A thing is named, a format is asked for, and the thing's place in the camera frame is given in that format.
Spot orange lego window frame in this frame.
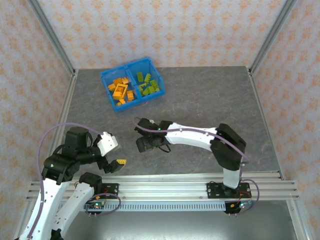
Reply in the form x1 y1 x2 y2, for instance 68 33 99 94
112 83 129 100

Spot small circuit board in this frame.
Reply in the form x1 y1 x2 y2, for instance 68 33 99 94
231 199 254 210
83 202 106 211

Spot blue divided plastic bin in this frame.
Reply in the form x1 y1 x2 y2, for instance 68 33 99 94
100 57 167 113

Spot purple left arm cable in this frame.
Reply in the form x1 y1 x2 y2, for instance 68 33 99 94
27 122 122 238

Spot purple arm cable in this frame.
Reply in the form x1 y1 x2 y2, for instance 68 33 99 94
27 122 122 238
132 116 260 216

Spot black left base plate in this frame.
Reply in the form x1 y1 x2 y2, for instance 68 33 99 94
73 183 120 200

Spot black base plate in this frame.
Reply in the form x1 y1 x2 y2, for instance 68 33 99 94
73 183 120 200
206 182 251 200

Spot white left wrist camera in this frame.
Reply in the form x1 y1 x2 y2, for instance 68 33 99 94
96 131 119 158

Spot aluminium mounting rail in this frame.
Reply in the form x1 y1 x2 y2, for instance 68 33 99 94
26 174 300 201

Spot aluminium table side rail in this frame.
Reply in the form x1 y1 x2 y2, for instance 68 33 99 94
246 66 286 181
38 68 80 182

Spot slotted grey cable duct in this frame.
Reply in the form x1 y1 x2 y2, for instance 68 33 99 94
74 202 227 212

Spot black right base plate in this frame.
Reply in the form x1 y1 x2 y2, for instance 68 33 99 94
206 182 251 200

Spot aluminium frame post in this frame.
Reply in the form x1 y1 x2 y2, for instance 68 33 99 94
248 0 298 76
26 0 77 77

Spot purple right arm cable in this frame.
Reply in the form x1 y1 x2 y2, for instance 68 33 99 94
132 116 260 216

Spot aluminium frame leg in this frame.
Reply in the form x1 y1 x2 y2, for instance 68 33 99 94
286 199 312 240

